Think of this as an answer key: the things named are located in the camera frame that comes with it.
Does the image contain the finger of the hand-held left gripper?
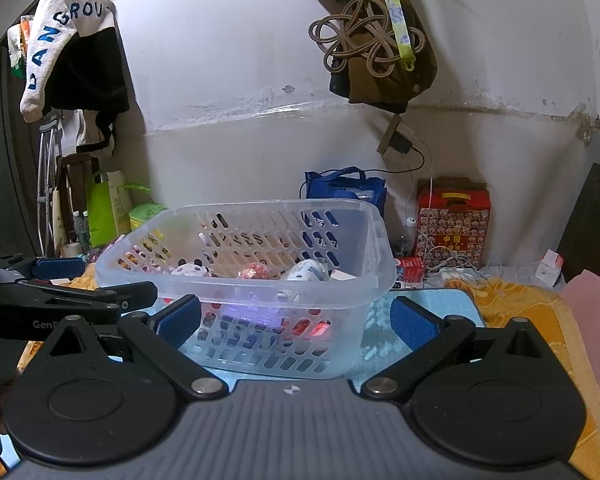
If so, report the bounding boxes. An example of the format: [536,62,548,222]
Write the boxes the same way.
[0,281,158,313]
[0,255,87,283]

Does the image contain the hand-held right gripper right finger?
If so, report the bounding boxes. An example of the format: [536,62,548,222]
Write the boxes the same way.
[361,296,553,402]

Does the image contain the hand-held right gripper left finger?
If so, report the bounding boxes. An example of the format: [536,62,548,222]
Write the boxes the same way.
[42,294,228,402]

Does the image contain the white plush toy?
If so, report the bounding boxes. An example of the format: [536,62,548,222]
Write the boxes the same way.
[172,260,216,279]

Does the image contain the purple cardboard box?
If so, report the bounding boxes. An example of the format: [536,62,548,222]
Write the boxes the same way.
[215,312,281,342]

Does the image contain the clear plastic basket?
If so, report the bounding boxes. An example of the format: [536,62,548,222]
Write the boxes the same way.
[95,199,398,380]

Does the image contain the clear strawberry jelly packet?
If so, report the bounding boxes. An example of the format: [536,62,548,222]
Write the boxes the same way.
[285,259,328,283]

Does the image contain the small red box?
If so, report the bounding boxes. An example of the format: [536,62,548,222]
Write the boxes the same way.
[396,256,426,283]

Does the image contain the green paper bag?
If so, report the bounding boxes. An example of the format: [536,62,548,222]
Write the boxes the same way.
[86,170,151,248]

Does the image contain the green tin box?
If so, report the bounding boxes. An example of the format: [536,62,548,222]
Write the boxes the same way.
[129,203,168,236]

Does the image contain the metal crutch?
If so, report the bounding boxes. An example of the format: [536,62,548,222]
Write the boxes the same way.
[36,115,63,256]

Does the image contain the orange-red wrapped item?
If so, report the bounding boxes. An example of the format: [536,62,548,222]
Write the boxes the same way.
[237,262,271,281]

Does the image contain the clear plastic bottle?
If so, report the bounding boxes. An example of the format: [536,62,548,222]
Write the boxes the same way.
[402,216,419,256]

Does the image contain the red printed box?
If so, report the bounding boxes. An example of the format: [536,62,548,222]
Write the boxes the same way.
[414,176,492,271]

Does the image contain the orange blanket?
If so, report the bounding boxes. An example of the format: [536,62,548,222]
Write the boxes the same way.
[17,260,600,480]

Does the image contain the dark cabinet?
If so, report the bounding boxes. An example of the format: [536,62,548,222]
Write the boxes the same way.
[0,42,41,261]

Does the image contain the small white box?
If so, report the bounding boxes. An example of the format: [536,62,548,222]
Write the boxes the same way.
[536,249,565,287]

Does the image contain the blue shopping bag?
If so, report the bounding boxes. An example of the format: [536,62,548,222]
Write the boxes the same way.
[304,167,388,221]

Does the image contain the white and black hanging garment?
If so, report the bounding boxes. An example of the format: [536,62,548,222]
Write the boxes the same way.
[19,0,131,156]

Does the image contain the dark wooden headboard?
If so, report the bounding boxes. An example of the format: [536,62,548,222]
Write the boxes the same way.
[556,162,600,283]

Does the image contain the white printed hanging bag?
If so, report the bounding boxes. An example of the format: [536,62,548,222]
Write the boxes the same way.
[7,15,33,78]

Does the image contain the brown hanging bag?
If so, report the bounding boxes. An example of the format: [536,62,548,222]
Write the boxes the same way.
[330,0,438,113]

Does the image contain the white cable bundle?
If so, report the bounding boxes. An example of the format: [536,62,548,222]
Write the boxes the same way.
[425,245,486,282]

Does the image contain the black wall charger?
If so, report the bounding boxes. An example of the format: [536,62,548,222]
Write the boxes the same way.
[390,132,416,156]

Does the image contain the tan coiled rope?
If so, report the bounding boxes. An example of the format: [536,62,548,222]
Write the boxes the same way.
[309,0,426,78]

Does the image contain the yellow-green strap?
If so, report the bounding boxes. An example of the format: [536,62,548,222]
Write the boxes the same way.
[372,0,415,70]

